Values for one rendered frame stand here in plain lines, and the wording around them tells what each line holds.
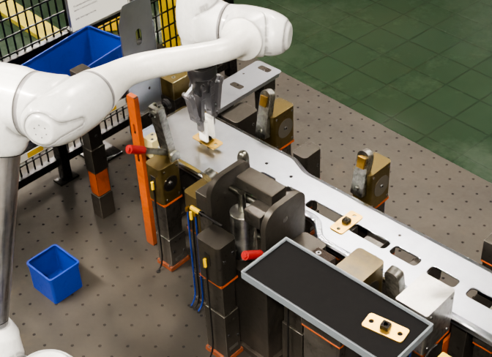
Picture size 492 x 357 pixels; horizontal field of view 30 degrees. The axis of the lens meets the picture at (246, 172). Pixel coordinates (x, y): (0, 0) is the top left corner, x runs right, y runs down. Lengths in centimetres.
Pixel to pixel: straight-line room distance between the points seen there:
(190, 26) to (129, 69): 32
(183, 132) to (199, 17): 44
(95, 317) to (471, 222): 109
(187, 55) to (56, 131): 40
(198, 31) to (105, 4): 64
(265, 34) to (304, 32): 286
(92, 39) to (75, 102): 101
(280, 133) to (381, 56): 230
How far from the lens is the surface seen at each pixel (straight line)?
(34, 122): 174
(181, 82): 264
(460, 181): 284
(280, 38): 212
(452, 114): 437
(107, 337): 239
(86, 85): 180
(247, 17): 212
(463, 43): 493
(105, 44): 272
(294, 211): 201
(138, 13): 248
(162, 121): 225
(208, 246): 204
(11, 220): 193
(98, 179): 264
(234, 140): 247
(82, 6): 273
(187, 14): 219
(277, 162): 239
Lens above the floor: 246
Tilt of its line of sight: 38 degrees down
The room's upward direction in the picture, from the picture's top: 3 degrees counter-clockwise
